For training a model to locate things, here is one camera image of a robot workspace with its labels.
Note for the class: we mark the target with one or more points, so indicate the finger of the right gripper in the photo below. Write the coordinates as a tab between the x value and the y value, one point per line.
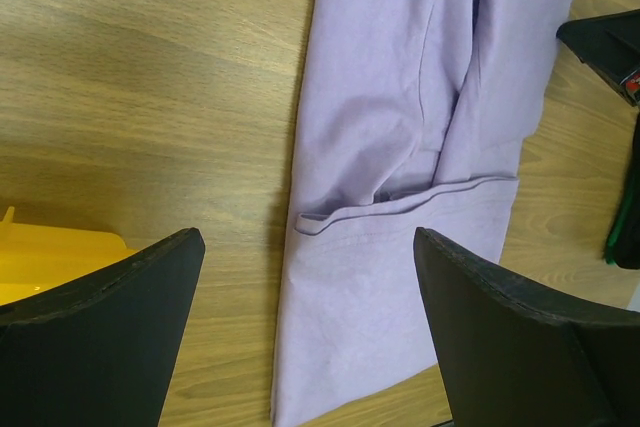
609	45

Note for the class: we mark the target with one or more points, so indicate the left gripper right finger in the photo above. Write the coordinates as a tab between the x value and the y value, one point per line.
514	352

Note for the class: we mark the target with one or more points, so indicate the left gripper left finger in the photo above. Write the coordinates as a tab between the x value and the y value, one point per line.
101	350

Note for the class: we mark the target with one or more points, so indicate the purple t shirt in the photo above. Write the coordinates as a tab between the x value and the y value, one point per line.
412	114

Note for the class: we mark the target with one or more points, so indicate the yellow plastic tray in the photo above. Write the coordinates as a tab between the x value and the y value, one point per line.
36	258

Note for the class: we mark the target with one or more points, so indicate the black folded t shirt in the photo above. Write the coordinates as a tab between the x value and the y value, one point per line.
622	243

